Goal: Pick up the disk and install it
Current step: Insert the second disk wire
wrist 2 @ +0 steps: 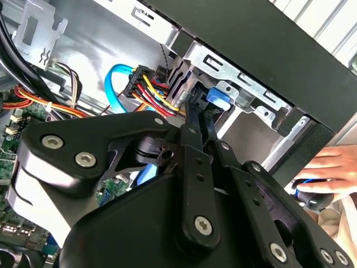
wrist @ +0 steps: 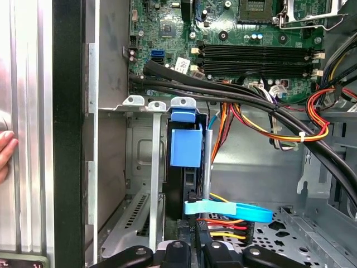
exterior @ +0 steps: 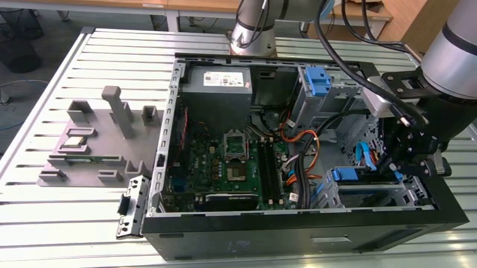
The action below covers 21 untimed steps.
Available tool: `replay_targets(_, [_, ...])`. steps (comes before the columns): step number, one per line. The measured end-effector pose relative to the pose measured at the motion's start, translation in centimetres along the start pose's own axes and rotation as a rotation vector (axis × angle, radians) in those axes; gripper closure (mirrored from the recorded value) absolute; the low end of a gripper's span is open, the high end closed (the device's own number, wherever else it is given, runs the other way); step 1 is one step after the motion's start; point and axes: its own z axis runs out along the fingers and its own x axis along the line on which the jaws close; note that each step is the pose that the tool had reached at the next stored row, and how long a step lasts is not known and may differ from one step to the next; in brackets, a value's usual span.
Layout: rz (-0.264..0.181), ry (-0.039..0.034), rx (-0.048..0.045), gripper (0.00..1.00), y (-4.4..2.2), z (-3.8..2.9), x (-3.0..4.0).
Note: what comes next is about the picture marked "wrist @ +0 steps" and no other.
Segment thick black cable bundle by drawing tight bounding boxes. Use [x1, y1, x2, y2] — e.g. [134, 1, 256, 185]
[129, 59, 357, 214]

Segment dark green handheld device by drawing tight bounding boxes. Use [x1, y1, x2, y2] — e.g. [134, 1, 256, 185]
[0, 252, 47, 268]

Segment black PC case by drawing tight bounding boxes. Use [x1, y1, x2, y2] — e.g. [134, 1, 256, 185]
[52, 0, 357, 268]

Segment person's hand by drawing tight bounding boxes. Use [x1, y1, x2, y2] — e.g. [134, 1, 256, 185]
[0, 130, 19, 185]

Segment hard disk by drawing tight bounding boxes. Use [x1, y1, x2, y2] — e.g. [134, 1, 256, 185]
[164, 108, 211, 224]

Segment wire locking lever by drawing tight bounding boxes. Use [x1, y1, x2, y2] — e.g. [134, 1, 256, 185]
[278, 15, 345, 30]

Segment blue data wire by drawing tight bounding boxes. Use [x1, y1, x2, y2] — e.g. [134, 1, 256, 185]
[183, 199, 274, 224]

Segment grey metal disk bay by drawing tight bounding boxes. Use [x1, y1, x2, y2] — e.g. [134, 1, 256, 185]
[97, 94, 213, 258]

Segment orange wire bundle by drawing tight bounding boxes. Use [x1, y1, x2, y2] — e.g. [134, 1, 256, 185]
[210, 85, 357, 166]

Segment orange power wire black plug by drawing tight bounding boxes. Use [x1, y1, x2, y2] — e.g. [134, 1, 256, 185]
[177, 193, 256, 247]

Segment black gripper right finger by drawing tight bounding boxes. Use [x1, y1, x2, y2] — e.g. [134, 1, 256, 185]
[194, 219, 311, 268]

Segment metal socket cover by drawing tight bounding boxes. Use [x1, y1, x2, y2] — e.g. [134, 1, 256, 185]
[278, 0, 344, 23]

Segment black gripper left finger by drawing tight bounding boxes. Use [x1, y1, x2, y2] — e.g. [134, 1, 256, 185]
[89, 241, 192, 268]

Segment CPU socket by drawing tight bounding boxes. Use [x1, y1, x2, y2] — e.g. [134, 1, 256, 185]
[237, 0, 276, 25]

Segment green motherboard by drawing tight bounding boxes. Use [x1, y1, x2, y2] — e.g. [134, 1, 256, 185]
[128, 0, 327, 104]

